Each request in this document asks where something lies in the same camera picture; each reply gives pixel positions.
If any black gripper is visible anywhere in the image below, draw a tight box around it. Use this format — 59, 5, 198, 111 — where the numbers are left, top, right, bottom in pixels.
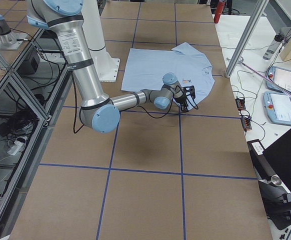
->
175, 89, 189, 113

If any light blue t-shirt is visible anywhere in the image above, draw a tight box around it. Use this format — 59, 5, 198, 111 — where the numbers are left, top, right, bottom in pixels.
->
110, 42, 215, 111

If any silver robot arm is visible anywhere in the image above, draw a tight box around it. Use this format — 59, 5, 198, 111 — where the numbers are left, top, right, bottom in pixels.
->
27, 0, 188, 133
0, 14, 24, 51

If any near blue teach pendant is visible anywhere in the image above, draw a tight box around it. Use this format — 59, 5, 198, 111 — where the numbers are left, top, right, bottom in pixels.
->
263, 91, 291, 126

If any blue teach pendant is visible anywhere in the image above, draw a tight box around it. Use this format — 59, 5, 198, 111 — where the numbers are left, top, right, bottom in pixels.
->
263, 91, 291, 126
267, 66, 291, 92

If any far blue teach pendant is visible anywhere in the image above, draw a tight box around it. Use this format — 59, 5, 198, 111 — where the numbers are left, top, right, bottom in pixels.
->
267, 66, 291, 92

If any red cylinder bottle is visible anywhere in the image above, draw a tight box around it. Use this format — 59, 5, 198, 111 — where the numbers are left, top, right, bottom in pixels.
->
213, 0, 226, 24

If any reacher grabber stick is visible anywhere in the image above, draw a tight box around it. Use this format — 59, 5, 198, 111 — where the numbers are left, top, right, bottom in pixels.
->
226, 56, 291, 111

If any black power adapter box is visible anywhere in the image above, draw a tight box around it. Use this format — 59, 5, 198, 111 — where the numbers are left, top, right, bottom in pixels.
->
17, 49, 40, 75

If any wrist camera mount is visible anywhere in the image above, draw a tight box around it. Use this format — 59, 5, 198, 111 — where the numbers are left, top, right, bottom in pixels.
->
182, 85, 196, 100

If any grey aluminium frame post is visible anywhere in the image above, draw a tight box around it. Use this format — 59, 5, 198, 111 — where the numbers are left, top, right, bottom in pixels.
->
225, 0, 269, 78

